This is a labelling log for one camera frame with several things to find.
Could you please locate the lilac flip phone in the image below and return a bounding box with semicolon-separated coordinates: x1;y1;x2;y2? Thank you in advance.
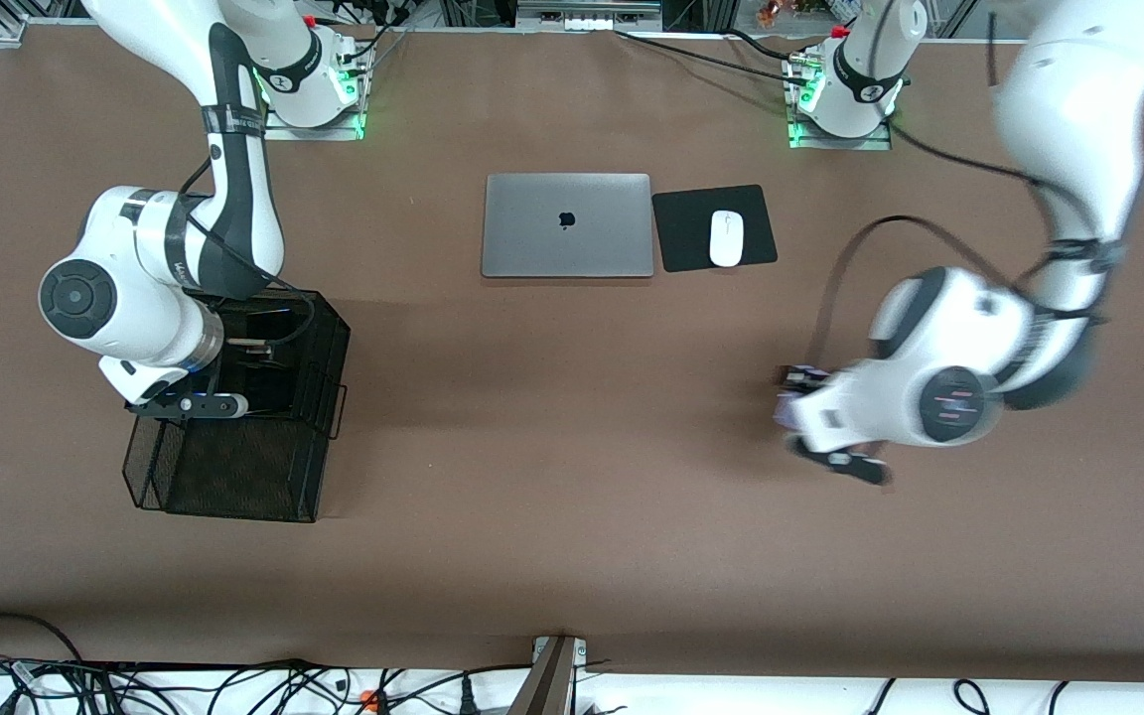
776;369;833;431

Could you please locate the black mesh two-tier tray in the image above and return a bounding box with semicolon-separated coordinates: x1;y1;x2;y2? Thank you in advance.
122;283;352;524

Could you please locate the white computer mouse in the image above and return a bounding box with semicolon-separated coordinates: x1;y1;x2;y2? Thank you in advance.
709;210;746;268

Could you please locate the black mouse pad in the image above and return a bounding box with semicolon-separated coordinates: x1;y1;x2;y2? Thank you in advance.
651;184;780;274

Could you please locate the silver closed laptop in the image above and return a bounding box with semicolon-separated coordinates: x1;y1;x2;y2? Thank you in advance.
481;173;654;279

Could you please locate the white power strip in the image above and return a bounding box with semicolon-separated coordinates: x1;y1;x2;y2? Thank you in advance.
517;2;662;31

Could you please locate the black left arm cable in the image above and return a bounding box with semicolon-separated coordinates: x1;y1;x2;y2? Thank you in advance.
810;40;1111;374

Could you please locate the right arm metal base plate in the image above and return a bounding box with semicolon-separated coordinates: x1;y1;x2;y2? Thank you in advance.
262;40;367;142

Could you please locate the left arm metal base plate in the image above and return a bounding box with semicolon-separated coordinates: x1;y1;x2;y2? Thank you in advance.
787;55;894;152

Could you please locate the thick grey floor cable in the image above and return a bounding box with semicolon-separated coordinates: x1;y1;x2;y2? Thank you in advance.
0;612;86;664

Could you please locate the black cable across table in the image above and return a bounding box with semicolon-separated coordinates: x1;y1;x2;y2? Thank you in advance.
614;28;811;82

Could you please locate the metal bracket at table edge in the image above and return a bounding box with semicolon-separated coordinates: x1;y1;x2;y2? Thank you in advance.
507;636;589;715

